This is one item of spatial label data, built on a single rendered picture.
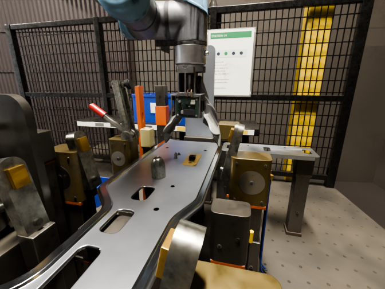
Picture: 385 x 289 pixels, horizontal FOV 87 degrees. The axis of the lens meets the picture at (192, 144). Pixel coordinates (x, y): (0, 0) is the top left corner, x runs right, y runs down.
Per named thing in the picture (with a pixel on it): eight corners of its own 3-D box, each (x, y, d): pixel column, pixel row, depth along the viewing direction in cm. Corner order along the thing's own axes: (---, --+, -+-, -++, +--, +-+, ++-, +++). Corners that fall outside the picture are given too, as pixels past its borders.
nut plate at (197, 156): (195, 166, 53) (195, 161, 53) (181, 164, 54) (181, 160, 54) (201, 155, 61) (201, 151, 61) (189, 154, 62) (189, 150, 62)
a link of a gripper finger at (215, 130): (216, 152, 50) (195, 120, 49) (219, 145, 55) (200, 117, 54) (227, 145, 49) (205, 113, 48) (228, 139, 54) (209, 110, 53)
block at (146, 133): (155, 226, 76) (149, 129, 65) (146, 224, 77) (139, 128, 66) (158, 220, 79) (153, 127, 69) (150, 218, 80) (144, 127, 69)
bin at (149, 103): (188, 125, 90) (188, 95, 86) (132, 121, 101) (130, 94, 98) (201, 120, 104) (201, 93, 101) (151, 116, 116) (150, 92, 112)
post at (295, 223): (301, 237, 70) (315, 157, 62) (286, 234, 71) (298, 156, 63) (298, 227, 75) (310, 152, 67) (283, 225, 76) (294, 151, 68)
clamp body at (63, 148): (95, 293, 52) (71, 153, 41) (61, 284, 54) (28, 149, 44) (112, 272, 58) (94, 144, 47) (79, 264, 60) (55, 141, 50)
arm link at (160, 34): (106, -14, 38) (164, -15, 38) (126, 7, 49) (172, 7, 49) (111, 32, 41) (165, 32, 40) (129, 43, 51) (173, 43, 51)
